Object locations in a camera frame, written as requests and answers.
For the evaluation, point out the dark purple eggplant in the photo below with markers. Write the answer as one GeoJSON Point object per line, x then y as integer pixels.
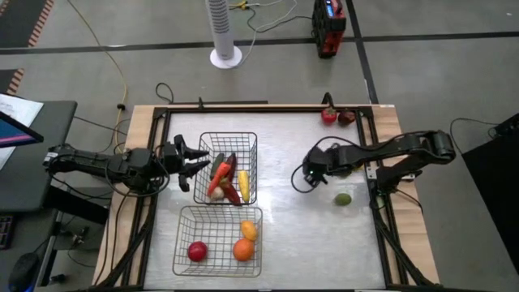
{"type": "Point", "coordinates": [232, 161]}

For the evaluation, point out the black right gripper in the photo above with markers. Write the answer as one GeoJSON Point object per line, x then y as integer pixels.
{"type": "Point", "coordinates": [320, 162]}

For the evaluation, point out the orange fruit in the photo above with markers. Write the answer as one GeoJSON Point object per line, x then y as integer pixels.
{"type": "Point", "coordinates": [243, 249]}

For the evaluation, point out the black mat with orange stripes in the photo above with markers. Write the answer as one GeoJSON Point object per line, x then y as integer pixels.
{"type": "Point", "coordinates": [20, 20]}
{"type": "Point", "coordinates": [10, 81]}

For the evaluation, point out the red and black toolbox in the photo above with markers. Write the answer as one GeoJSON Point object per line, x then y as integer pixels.
{"type": "Point", "coordinates": [329, 28]}

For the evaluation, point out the red tomato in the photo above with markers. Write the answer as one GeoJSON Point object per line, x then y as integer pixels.
{"type": "Point", "coordinates": [328, 116]}

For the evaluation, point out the white tower fan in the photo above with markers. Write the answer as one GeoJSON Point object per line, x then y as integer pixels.
{"type": "Point", "coordinates": [223, 32]}

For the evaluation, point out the black computer mouse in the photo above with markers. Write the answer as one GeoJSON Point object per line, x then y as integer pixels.
{"type": "Point", "coordinates": [23, 271]}

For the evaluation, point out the red apple with green leaf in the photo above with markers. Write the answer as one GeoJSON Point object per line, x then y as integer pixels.
{"type": "Point", "coordinates": [197, 251]}

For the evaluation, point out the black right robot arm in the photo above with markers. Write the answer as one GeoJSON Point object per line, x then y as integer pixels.
{"type": "Point", "coordinates": [389, 150]}

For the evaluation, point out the black keyboard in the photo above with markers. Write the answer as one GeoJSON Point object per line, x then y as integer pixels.
{"type": "Point", "coordinates": [5, 232]}

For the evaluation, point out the dark red chili pepper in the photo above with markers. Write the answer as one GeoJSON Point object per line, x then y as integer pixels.
{"type": "Point", "coordinates": [231, 194]}

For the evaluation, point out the dark green cucumber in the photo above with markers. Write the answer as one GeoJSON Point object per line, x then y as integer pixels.
{"type": "Point", "coordinates": [216, 164]}

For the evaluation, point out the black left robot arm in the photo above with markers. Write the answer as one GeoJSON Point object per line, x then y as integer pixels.
{"type": "Point", "coordinates": [89, 162]}

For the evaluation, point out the white garlic bulb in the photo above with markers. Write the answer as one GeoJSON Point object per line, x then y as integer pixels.
{"type": "Point", "coordinates": [217, 194]}

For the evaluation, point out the green lime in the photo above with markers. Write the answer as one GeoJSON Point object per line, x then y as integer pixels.
{"type": "Point", "coordinates": [343, 199]}

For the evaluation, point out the dark red round fruit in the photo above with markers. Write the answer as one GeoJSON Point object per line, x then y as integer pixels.
{"type": "Point", "coordinates": [346, 117]}

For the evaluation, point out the yellow-orange oval fruit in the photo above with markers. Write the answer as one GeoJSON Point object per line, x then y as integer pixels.
{"type": "Point", "coordinates": [249, 230]}

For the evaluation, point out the tilted computer screen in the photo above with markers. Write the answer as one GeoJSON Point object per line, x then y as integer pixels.
{"type": "Point", "coordinates": [16, 131]}

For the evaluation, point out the black equipment case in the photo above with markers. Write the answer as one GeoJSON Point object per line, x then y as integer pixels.
{"type": "Point", "coordinates": [494, 182]}

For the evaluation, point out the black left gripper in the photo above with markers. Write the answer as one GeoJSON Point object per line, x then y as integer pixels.
{"type": "Point", "coordinates": [172, 160]}

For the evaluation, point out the white paper sheet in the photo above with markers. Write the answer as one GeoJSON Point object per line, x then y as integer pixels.
{"type": "Point", "coordinates": [20, 107]}

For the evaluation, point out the black side desk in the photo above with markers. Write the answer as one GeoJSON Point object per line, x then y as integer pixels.
{"type": "Point", "coordinates": [32, 178]}

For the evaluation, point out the black aluminium table frame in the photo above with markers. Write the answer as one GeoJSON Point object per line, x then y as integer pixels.
{"type": "Point", "coordinates": [160, 130]}

